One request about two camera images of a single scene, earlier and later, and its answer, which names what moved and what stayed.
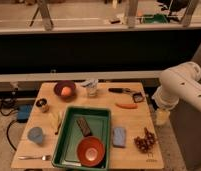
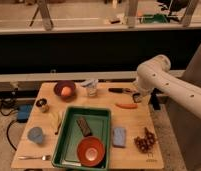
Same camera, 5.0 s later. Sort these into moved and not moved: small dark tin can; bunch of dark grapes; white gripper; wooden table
Moved: white gripper
Not moved: small dark tin can; bunch of dark grapes; wooden table
